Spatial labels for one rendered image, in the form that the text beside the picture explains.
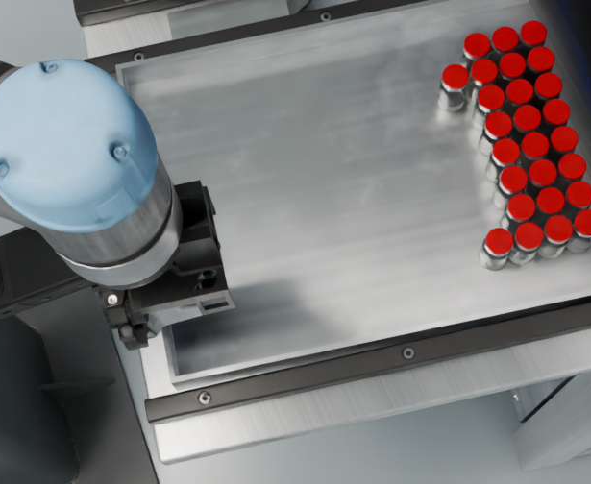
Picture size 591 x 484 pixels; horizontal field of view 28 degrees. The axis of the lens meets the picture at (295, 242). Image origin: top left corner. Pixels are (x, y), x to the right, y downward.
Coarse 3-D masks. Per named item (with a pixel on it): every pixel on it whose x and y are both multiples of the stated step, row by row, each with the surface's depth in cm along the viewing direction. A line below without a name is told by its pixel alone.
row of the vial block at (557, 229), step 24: (504, 48) 90; (504, 72) 90; (528, 96) 89; (528, 120) 88; (528, 144) 88; (528, 168) 90; (552, 168) 87; (528, 192) 90; (552, 192) 87; (552, 216) 87; (552, 240) 86
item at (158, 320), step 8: (208, 304) 82; (152, 312) 79; (160, 312) 80; (168, 312) 80; (176, 312) 81; (184, 312) 82; (192, 312) 82; (200, 312) 83; (152, 320) 82; (160, 320) 82; (168, 320) 83; (176, 320) 84; (184, 320) 84; (152, 328) 81; (160, 328) 84
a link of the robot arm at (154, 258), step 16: (176, 192) 66; (176, 208) 64; (176, 224) 65; (160, 240) 63; (176, 240) 66; (144, 256) 63; (160, 256) 65; (80, 272) 65; (96, 272) 63; (112, 272) 63; (128, 272) 64; (144, 272) 65
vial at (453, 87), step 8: (456, 64) 90; (448, 72) 90; (456, 72) 90; (464, 72) 90; (440, 80) 91; (448, 80) 90; (456, 80) 90; (464, 80) 90; (440, 88) 91; (448, 88) 90; (456, 88) 90; (464, 88) 91; (440, 96) 92; (448, 96) 91; (456, 96) 91; (464, 96) 92; (440, 104) 93; (448, 104) 92; (456, 104) 92
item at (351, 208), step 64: (448, 0) 93; (512, 0) 95; (128, 64) 93; (192, 64) 95; (256, 64) 96; (320, 64) 96; (384, 64) 95; (448, 64) 95; (192, 128) 94; (256, 128) 94; (320, 128) 94; (384, 128) 94; (448, 128) 93; (256, 192) 93; (320, 192) 92; (384, 192) 92; (448, 192) 92; (256, 256) 91; (320, 256) 91; (384, 256) 91; (448, 256) 90; (576, 256) 90; (192, 320) 90; (256, 320) 90; (320, 320) 90; (384, 320) 89; (448, 320) 86; (192, 384) 88
